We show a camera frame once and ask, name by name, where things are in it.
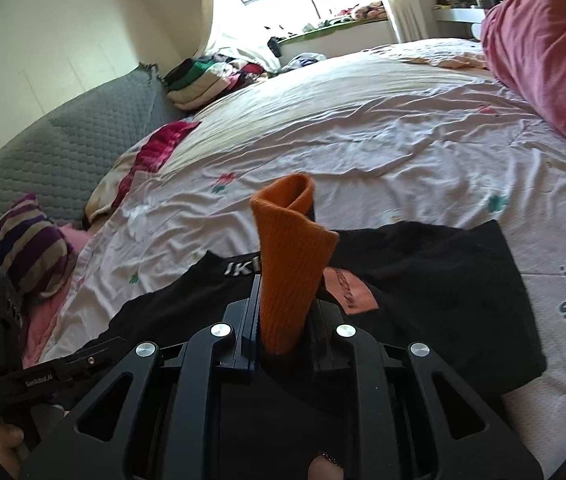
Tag purple striped pillow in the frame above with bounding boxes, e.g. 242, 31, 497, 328
0, 193, 77, 304

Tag pink rolled duvet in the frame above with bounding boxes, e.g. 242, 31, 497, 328
480, 0, 566, 138

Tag folded clothes stack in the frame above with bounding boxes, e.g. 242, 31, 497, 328
164, 53, 273, 113

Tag green window sill clutter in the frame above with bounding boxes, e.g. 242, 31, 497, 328
271, 0, 388, 44

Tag pink strawberry print bedsheet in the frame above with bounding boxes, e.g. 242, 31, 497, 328
24, 49, 566, 474

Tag right hand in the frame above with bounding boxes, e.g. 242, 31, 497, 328
307, 453, 344, 480

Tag left hand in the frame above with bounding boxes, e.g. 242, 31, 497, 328
0, 419, 25, 479

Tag grey quilted headboard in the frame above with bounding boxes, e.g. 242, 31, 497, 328
0, 64, 183, 226

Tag black sweater orange cuffs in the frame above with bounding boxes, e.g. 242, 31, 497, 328
82, 172, 549, 480

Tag red and cream blanket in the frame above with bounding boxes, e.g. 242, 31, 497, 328
84, 120, 199, 224

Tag white side desk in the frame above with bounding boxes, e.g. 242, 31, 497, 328
432, 0, 501, 40

